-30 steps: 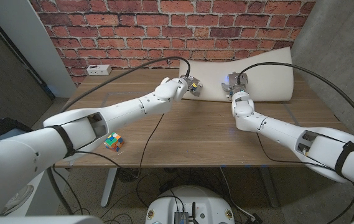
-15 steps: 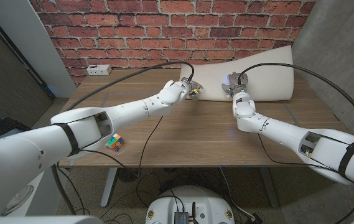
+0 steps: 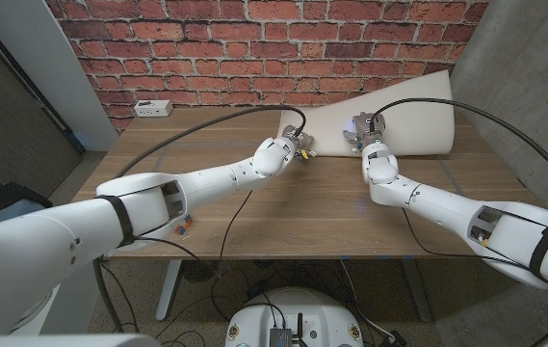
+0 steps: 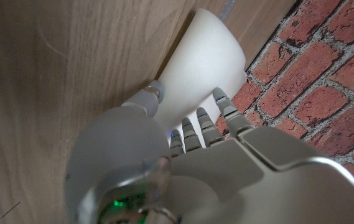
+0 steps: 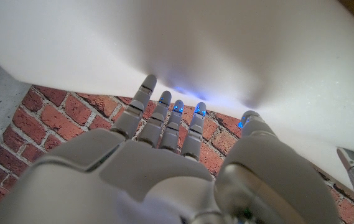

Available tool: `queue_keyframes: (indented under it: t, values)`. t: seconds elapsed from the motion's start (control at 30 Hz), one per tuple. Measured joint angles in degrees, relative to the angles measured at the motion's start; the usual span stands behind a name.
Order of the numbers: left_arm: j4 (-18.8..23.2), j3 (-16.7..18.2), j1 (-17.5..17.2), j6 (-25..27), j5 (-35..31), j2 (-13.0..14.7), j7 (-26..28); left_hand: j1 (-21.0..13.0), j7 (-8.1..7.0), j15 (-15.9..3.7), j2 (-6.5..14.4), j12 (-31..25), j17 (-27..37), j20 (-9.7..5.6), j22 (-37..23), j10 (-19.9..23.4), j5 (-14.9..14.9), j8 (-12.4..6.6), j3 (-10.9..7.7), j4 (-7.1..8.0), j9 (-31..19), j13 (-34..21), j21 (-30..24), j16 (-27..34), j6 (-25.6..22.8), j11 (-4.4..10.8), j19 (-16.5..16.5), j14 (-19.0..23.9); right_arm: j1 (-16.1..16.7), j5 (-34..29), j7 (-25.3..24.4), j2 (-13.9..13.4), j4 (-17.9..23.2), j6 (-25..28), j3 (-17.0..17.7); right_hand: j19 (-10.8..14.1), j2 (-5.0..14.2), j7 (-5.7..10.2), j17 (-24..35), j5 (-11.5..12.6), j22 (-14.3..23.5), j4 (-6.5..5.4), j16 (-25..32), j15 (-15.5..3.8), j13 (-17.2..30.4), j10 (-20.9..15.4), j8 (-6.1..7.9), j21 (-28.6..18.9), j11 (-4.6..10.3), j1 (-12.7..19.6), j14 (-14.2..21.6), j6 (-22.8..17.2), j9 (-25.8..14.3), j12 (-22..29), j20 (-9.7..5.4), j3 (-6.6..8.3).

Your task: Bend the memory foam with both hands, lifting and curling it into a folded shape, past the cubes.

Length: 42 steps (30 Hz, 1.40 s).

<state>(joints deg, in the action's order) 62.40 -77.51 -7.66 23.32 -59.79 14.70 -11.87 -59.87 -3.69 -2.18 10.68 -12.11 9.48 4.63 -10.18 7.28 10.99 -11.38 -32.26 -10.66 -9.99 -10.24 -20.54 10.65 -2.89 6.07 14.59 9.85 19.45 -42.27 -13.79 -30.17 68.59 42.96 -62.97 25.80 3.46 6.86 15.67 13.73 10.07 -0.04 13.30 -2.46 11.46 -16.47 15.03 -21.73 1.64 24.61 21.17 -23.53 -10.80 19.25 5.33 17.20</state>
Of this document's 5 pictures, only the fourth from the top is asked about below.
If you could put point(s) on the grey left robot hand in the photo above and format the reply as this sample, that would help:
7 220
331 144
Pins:
226 177

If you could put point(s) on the cream memory foam sheet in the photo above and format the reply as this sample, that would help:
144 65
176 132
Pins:
201 62

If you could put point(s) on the printed brick backdrop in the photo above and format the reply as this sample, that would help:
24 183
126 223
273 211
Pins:
319 77

